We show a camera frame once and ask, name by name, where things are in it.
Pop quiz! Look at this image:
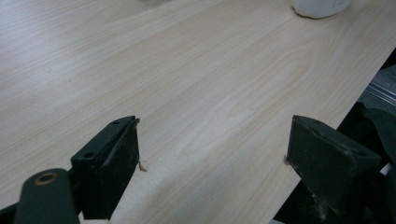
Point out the white rounded object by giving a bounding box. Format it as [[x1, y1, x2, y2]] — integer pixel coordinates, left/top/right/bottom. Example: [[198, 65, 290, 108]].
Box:
[[290, 0, 353, 20]]

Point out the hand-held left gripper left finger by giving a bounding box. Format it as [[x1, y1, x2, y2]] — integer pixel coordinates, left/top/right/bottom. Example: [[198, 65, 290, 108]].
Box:
[[70, 115, 141, 221]]

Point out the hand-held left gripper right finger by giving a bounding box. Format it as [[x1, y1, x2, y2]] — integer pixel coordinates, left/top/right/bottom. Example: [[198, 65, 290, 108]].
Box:
[[286, 114, 383, 222]]

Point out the metal rail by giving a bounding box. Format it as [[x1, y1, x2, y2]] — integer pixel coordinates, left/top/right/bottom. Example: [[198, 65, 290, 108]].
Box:
[[364, 82, 396, 106]]

